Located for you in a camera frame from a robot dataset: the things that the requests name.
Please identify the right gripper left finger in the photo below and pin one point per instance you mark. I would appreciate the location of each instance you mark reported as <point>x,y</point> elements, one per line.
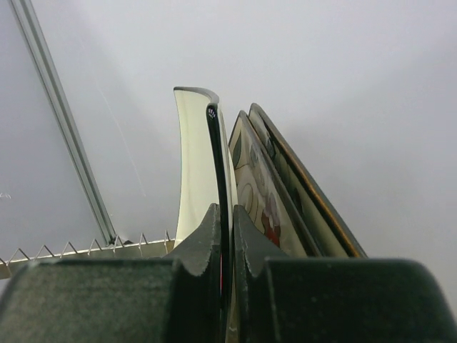
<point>175,298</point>

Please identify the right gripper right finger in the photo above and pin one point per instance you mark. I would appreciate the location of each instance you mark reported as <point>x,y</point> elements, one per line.
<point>323,299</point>

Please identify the dark brown square plate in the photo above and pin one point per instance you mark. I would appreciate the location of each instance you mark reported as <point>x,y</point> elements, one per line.
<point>263,195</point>

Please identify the white square plate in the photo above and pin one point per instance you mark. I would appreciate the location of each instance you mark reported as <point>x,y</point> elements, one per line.
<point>200,171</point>

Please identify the stainless steel dish rack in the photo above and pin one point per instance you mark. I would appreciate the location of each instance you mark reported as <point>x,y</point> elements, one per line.
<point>118,249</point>

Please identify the rear floral square plate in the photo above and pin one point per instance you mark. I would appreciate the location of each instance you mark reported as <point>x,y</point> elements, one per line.
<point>317,213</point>

